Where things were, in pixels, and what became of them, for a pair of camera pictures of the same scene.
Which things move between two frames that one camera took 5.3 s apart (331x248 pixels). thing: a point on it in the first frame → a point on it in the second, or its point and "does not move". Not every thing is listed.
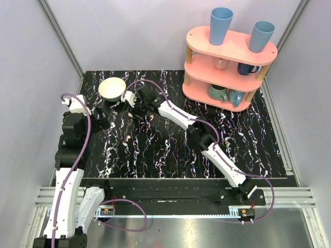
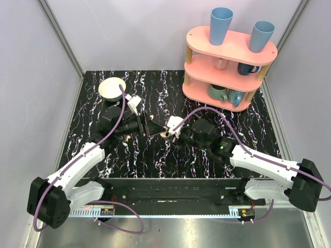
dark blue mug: (245, 70) does not move
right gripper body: (140, 105) → (187, 137)
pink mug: (220, 63) does not move
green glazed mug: (217, 92) does not move
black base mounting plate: (176, 192) does not move
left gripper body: (101, 119) → (143, 124)
